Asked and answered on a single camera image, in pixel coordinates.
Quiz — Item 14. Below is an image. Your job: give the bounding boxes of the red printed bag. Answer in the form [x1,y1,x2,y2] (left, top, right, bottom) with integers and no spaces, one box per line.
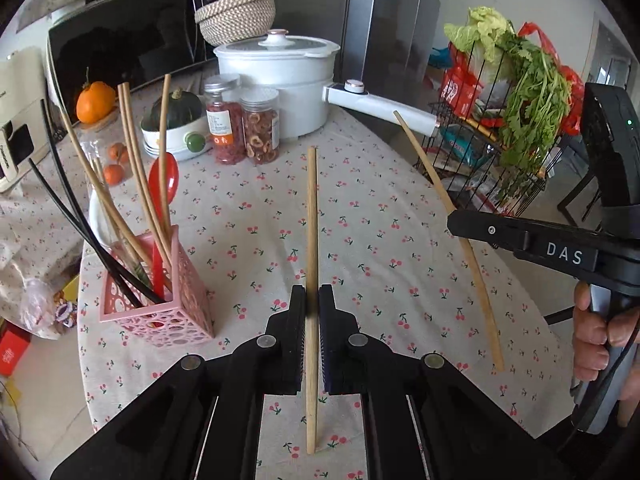
[439,66,482,117]

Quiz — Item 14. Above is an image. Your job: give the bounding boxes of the black microwave oven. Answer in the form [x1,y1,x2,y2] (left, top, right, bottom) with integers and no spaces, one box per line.
[47,0,222,127]

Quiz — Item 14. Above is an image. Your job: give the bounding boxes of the mesh lid jar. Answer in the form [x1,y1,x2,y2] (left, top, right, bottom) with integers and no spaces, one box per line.
[239,87,281,165]

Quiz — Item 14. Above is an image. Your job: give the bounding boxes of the glass jar with tangerines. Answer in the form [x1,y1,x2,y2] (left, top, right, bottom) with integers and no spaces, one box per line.
[79,131,134,187]

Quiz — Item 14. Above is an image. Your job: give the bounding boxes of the woven lidded basket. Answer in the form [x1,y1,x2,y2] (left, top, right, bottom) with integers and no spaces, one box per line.
[194,0,277,47]

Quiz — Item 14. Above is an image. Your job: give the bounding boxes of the glass door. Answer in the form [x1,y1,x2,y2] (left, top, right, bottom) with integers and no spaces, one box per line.
[589,19,640,88]

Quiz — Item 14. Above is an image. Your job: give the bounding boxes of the grey refrigerator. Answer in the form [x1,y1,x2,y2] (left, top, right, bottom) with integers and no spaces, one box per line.
[334,0,449,128]

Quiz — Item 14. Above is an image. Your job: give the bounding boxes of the cream air fryer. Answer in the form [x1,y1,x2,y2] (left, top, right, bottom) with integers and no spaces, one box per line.
[0,46,52,194]

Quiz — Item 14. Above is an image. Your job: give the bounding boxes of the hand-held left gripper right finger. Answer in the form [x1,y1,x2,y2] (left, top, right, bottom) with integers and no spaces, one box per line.
[319,284,572,480]

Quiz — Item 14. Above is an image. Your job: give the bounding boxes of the pink perforated utensil basket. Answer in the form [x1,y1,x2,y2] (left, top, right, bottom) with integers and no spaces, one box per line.
[98,225,216,347]

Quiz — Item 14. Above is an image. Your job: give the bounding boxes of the white electric pot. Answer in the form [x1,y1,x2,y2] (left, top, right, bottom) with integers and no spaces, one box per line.
[213,29,441,142]

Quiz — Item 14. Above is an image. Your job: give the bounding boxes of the cherry print tablecloth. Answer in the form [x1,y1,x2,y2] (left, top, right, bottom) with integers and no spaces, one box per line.
[77,75,577,480]

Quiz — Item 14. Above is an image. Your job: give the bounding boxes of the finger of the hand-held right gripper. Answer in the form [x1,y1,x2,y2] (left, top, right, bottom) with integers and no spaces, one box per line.
[446,208,601,272]

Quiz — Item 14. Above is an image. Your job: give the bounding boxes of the red plastic spoon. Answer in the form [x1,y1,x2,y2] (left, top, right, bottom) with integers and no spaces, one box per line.
[148,151,180,306]

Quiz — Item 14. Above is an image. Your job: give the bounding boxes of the green pumpkin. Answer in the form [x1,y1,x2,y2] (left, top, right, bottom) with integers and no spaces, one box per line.
[141,88,204,131]

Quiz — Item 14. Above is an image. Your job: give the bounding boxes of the red cardboard box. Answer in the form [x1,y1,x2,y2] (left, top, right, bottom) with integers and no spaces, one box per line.
[0,324,32,377]

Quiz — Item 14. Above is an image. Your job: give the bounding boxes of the black wire rack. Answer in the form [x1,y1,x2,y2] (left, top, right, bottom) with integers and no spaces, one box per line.
[414,44,577,222]

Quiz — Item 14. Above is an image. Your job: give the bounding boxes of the black chopstick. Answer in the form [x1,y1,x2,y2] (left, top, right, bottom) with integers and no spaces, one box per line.
[41,101,166,306]
[28,158,146,309]

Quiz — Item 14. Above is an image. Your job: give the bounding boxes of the yellow cardboard box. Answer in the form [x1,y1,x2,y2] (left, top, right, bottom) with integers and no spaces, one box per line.
[61,274,82,307]

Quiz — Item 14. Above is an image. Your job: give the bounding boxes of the floral side tablecloth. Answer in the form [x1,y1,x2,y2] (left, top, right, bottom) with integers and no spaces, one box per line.
[0,125,122,342]

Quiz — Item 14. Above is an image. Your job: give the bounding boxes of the person's right hand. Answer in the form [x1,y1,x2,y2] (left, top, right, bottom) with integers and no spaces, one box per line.
[572,280,640,428]

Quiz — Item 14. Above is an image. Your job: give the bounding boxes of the white spoon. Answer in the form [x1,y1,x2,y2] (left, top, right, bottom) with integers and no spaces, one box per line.
[88,187,122,253]

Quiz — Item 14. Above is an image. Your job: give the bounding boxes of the silver lid jar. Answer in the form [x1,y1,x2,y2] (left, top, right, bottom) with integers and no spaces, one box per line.
[203,73,247,165]

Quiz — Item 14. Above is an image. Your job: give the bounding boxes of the clear plastic bag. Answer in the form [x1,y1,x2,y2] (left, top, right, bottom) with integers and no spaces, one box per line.
[19,279,81,337]

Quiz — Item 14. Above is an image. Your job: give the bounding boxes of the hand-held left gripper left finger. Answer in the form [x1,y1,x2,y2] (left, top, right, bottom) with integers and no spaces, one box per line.
[50,284,313,480]

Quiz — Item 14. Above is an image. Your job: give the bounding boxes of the green leafy herbs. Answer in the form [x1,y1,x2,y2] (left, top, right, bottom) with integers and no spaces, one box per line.
[492,29,574,202]

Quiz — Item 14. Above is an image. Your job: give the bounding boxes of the red plastic bag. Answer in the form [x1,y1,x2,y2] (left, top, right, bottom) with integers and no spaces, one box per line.
[517,22,587,137]

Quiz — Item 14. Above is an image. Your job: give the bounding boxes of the large orange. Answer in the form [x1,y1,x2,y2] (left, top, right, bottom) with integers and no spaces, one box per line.
[75,66,117,125]

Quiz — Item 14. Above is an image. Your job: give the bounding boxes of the napa cabbage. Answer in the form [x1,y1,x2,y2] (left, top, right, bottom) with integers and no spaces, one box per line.
[443,6,517,84]

